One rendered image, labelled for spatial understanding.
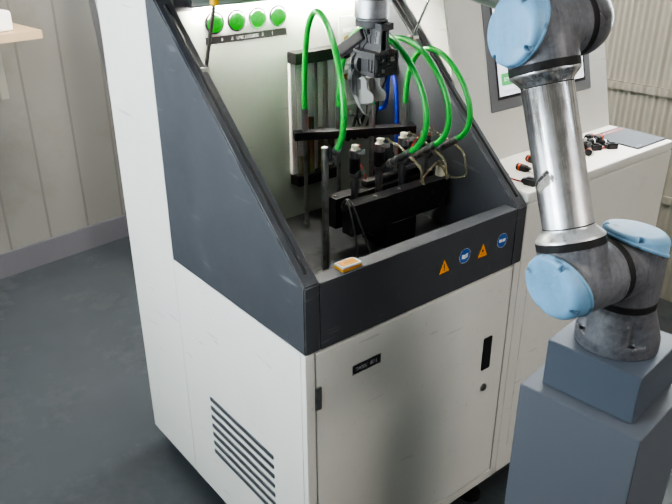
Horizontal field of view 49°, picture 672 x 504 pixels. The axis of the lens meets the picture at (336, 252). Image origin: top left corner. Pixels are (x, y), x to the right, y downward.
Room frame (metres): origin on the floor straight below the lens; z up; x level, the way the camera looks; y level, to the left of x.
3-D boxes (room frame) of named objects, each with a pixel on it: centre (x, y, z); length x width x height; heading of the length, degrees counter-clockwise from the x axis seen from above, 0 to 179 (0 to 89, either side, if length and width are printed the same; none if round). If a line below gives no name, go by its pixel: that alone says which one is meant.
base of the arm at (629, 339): (1.16, -0.52, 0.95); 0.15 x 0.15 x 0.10
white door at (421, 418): (1.48, -0.20, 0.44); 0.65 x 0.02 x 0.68; 129
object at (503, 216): (1.50, -0.20, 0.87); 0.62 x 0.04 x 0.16; 129
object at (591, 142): (2.03, -0.71, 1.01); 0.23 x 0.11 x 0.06; 129
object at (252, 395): (1.71, -0.03, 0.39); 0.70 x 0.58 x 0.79; 129
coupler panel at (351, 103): (2.04, -0.07, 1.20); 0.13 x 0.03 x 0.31; 129
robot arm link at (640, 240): (1.16, -0.52, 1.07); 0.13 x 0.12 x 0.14; 121
